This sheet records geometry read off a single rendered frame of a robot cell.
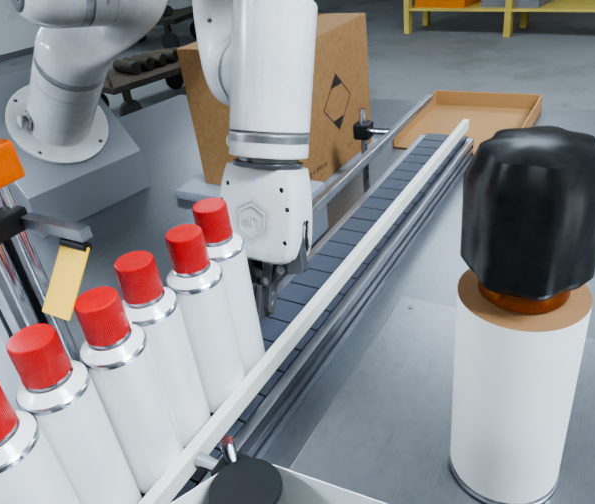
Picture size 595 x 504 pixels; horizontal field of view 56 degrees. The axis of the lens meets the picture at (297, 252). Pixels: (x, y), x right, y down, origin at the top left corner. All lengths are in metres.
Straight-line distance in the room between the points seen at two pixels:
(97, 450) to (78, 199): 0.78
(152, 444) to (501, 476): 0.28
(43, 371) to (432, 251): 0.64
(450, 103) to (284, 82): 1.02
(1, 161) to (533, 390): 0.41
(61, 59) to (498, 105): 1.00
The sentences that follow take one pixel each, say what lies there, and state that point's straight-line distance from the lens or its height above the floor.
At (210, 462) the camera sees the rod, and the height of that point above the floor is 0.91.
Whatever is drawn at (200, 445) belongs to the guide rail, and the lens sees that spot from 0.54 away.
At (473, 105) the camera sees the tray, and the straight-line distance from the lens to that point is 1.53.
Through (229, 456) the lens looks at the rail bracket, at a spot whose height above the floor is 0.94.
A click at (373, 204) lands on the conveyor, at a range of 0.94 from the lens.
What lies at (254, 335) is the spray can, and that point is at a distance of 0.60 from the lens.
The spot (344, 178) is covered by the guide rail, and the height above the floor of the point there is 0.96.
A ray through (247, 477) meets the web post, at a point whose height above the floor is 1.07.
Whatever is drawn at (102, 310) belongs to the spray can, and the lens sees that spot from 0.43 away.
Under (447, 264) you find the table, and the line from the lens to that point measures 0.87.
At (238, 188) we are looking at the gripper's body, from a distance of 0.59.
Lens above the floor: 1.31
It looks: 31 degrees down
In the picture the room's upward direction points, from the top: 8 degrees counter-clockwise
